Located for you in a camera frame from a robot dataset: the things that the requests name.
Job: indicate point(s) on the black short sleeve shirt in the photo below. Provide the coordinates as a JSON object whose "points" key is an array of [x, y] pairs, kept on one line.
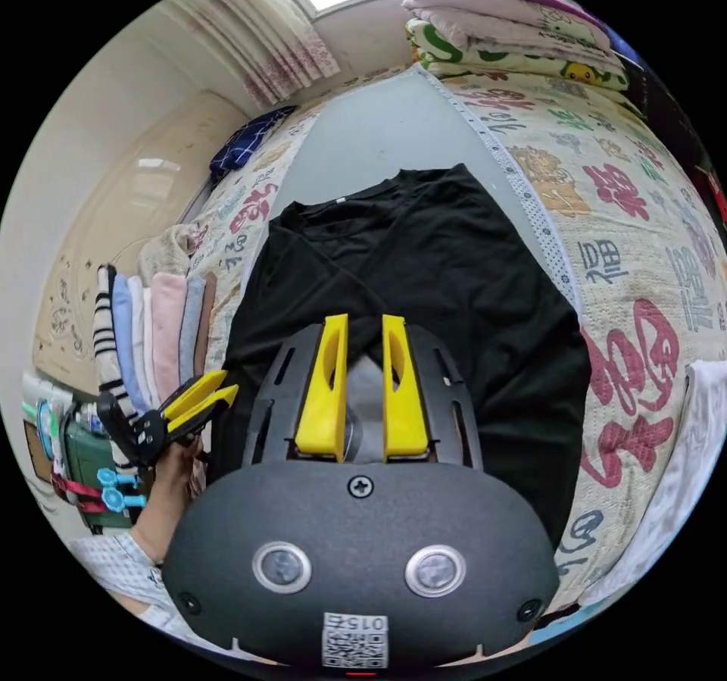
{"points": [[431, 272]]}

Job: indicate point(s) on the dark blue checked garment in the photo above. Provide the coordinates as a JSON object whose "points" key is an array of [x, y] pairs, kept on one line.
{"points": [[250, 138]]}

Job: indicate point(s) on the green suitcase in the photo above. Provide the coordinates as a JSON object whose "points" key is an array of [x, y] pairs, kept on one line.
{"points": [[85, 454]]}

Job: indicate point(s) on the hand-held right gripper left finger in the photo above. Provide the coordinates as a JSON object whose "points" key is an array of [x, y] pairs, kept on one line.
{"points": [[321, 402]]}

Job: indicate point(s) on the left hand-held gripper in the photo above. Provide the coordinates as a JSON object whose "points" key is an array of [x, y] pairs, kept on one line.
{"points": [[135, 434]]}

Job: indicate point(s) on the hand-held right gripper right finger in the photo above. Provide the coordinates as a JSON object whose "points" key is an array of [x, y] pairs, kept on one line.
{"points": [[404, 408]]}

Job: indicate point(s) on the person's left forearm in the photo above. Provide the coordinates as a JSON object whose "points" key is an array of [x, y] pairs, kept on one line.
{"points": [[154, 527]]}

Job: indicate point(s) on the bed with printed quilt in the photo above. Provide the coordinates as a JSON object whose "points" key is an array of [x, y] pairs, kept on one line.
{"points": [[625, 272]]}

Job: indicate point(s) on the stack of folded quilts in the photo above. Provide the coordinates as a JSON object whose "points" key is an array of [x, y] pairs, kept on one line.
{"points": [[511, 27]]}

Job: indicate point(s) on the white cloth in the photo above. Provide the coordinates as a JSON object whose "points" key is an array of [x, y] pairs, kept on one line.
{"points": [[681, 465]]}

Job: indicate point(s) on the person's left hand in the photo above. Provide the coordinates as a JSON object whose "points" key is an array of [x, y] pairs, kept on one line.
{"points": [[177, 473]]}

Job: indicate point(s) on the pleated beige curtain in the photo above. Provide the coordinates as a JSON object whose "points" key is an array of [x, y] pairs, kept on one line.
{"points": [[267, 27]]}

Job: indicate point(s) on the pile of clothes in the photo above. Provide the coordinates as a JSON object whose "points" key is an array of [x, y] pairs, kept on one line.
{"points": [[165, 323]]}

